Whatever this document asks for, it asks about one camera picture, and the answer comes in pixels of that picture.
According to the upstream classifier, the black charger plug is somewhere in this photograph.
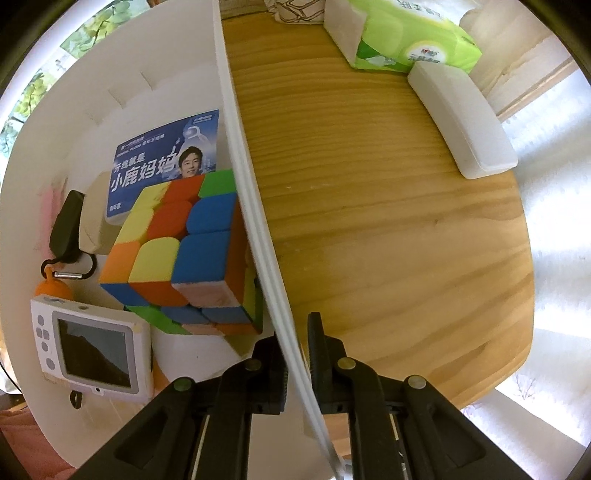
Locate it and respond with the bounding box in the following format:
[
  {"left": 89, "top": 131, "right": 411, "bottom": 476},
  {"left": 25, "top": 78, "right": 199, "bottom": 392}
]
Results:
[{"left": 49, "top": 190, "right": 86, "bottom": 264}]

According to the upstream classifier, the printed fabric basket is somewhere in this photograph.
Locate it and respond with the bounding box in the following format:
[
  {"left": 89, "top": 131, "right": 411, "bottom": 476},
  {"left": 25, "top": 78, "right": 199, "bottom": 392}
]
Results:
[{"left": 265, "top": 0, "right": 331, "bottom": 24}]

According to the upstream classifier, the white compact camera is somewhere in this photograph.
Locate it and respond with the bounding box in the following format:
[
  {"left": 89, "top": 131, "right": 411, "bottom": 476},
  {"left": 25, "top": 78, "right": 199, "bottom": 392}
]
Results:
[{"left": 30, "top": 298, "right": 155, "bottom": 409}]

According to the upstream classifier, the blue label plastic box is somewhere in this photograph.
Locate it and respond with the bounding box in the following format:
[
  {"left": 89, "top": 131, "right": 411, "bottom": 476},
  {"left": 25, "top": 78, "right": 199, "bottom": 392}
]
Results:
[{"left": 106, "top": 110, "right": 232, "bottom": 217}]

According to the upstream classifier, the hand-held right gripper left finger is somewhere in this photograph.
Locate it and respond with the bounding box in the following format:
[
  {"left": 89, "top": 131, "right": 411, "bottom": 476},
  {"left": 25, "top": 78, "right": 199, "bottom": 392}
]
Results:
[{"left": 111, "top": 333, "right": 289, "bottom": 480}]

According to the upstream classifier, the pink fleece clothing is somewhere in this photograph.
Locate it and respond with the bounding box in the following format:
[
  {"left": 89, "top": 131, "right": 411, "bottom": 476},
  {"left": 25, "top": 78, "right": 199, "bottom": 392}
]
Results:
[{"left": 0, "top": 406, "right": 75, "bottom": 480}]

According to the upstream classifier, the white oblong case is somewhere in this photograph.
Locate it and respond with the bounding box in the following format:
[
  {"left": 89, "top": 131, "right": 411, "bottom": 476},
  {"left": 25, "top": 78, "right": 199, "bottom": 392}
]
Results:
[{"left": 407, "top": 61, "right": 518, "bottom": 180}]

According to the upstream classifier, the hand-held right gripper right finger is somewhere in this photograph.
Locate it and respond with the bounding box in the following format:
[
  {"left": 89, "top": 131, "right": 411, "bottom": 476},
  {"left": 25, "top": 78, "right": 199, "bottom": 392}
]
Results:
[{"left": 307, "top": 311, "right": 504, "bottom": 480}]

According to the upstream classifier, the wooden shelf unit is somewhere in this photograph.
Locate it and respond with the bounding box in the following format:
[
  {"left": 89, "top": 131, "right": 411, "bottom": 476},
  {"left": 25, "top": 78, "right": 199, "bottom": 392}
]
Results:
[{"left": 457, "top": 9, "right": 583, "bottom": 125}]

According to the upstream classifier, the green tissue pack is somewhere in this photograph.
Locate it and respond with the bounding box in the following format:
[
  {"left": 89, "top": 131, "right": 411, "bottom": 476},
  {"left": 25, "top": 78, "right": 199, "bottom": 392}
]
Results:
[{"left": 323, "top": 0, "right": 483, "bottom": 75}]

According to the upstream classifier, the colourful puzzle cube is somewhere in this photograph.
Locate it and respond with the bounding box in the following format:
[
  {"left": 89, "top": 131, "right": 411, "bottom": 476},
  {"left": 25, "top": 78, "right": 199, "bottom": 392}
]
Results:
[{"left": 99, "top": 169, "right": 264, "bottom": 336}]

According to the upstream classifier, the white plastic storage bin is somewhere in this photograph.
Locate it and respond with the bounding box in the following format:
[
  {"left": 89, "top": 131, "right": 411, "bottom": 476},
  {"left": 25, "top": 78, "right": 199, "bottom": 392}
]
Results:
[{"left": 2, "top": 0, "right": 347, "bottom": 480}]

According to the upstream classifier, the orange round clip-on gadget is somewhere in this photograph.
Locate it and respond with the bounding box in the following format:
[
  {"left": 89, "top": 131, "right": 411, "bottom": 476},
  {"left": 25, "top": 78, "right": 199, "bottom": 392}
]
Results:
[{"left": 34, "top": 254, "right": 98, "bottom": 301}]

